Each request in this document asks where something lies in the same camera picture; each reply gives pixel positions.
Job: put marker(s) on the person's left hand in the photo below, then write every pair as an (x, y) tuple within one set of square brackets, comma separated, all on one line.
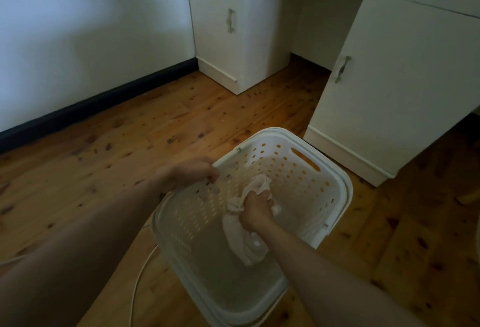
[(187, 174)]

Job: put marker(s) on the person's right hand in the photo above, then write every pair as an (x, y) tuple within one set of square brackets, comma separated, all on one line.
[(255, 208)]

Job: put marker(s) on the person's left fingers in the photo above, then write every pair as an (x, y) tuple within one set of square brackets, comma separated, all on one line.
[(210, 173)]

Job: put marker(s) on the person's right fingers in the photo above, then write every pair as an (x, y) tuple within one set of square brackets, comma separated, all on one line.
[(264, 197)]

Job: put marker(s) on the white plastic laundry basket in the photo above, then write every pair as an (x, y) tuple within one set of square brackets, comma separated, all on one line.
[(300, 188)]

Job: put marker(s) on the white cloth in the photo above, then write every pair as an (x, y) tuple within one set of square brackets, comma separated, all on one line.
[(243, 240)]

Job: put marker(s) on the person's left forearm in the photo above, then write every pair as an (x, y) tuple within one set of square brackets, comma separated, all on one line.
[(75, 248)]

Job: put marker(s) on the person's right forearm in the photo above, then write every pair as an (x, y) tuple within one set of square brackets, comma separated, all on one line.
[(318, 274)]

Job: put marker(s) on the white desk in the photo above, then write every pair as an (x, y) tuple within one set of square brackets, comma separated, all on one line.
[(375, 57)]

